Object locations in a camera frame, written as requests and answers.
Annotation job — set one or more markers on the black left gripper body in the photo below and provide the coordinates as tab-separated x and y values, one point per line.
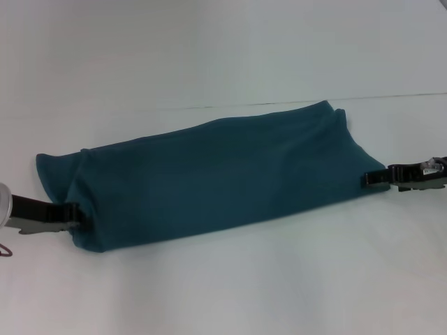
38	214

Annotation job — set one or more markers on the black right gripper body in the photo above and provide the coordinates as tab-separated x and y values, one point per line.
419	174

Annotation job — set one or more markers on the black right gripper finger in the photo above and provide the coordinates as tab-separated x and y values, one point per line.
379	178

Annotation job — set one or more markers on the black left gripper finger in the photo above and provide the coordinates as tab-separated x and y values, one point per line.
75	215

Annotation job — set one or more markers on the teal blue shirt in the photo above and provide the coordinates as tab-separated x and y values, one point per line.
216	174

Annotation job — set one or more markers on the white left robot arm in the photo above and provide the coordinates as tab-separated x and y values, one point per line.
5	206

